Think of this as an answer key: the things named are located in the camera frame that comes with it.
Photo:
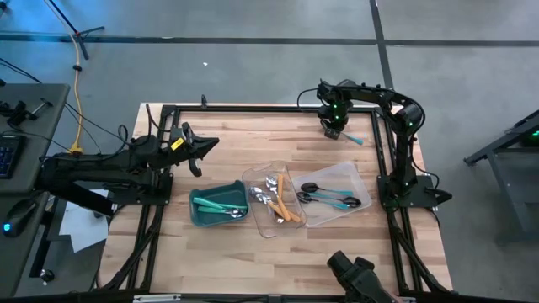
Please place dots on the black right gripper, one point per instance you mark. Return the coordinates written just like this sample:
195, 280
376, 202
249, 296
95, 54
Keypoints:
332, 120

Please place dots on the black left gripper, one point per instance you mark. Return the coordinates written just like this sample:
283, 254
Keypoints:
181, 151

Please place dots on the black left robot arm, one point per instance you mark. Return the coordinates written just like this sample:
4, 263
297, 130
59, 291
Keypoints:
97, 168

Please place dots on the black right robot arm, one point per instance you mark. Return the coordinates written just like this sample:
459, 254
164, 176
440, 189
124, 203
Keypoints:
400, 126

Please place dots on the black table clamp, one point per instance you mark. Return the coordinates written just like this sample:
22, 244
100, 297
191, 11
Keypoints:
204, 102

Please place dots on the frosted white plastic tray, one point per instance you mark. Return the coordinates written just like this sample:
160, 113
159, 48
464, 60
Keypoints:
337, 172

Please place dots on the teal plastic bin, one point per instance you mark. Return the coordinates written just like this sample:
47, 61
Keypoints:
202, 221

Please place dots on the clear plastic bin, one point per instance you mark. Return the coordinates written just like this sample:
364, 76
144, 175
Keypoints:
267, 227

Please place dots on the black desk support beam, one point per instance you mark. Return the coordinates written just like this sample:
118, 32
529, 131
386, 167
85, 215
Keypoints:
84, 202

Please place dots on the white paper sheet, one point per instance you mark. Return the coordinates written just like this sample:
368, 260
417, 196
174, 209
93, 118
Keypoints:
80, 227

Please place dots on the black horizontal beam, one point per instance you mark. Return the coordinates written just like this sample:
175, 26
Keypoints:
252, 299

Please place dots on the black jointed device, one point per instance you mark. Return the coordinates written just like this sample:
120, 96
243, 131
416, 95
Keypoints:
362, 278

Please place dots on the black tripod stand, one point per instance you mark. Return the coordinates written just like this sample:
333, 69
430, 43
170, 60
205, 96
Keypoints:
82, 42

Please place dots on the grey desk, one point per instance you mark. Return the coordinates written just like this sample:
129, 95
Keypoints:
38, 126

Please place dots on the workbench with black legs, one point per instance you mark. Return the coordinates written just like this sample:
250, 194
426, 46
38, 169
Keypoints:
509, 185

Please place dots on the black clamp tool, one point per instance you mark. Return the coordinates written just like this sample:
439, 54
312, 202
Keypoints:
17, 113

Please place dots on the black computer mouse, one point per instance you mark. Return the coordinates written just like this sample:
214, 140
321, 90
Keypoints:
21, 214

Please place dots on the black keyboard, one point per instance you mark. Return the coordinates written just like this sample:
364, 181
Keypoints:
8, 155

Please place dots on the black round knob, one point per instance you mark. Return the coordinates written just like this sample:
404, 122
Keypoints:
46, 275

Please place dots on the dark desk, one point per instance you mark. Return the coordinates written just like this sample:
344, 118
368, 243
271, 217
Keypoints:
12, 261

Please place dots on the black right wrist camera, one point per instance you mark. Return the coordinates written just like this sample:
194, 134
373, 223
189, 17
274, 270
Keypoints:
332, 134

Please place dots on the black aluminium table frame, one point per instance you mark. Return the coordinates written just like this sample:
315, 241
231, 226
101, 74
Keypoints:
273, 108

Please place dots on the silver metal bracket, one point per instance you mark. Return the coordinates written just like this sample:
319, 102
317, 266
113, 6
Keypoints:
156, 299
406, 299

